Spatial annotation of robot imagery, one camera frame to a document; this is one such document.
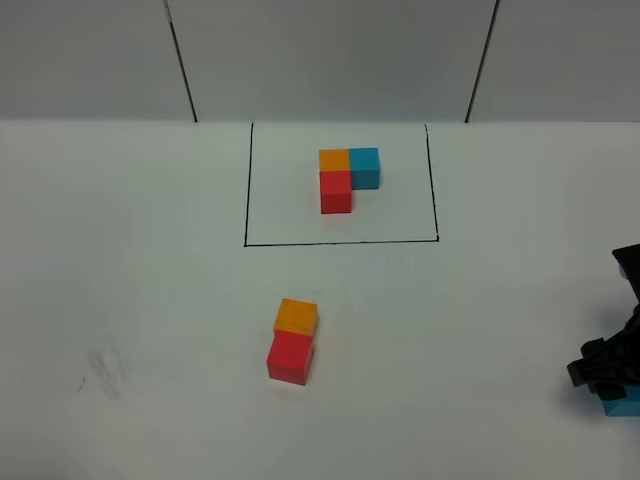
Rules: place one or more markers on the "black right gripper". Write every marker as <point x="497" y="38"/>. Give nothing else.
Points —
<point x="608" y="367"/>

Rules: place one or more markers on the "template blue cube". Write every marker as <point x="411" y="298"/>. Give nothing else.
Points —
<point x="365" y="168"/>

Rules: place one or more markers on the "template red cube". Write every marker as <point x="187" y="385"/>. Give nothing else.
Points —
<point x="335" y="192"/>

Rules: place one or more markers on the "template orange cube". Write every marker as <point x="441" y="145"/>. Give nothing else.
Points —
<point x="334" y="160"/>

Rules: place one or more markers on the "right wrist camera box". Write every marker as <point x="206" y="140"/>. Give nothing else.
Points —
<point x="628" y="259"/>

